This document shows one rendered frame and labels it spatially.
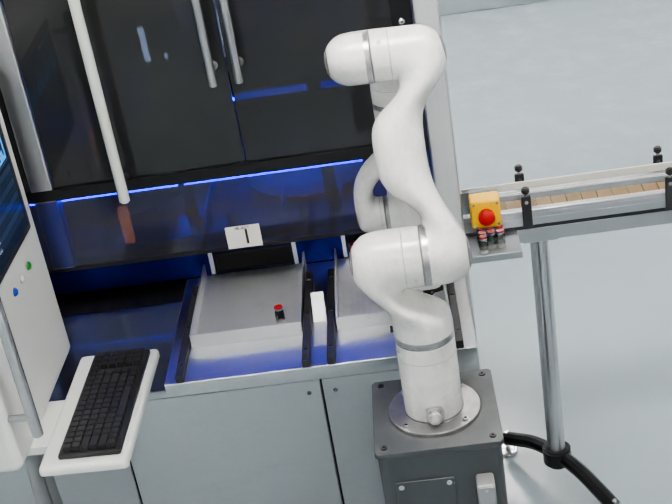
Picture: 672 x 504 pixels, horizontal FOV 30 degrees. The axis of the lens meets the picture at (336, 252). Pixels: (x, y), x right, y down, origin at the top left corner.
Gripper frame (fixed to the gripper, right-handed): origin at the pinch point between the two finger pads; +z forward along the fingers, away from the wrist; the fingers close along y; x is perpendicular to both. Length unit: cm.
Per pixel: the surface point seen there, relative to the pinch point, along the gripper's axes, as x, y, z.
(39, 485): -5, 100, 39
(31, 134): -26, 85, -45
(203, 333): -2, 51, 1
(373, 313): -1.4, 11.1, 0.7
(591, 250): -182, -65, 86
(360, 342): 4.7, 14.7, 4.3
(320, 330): -2.2, 23.9, 3.8
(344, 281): -23.5, 18.2, 3.0
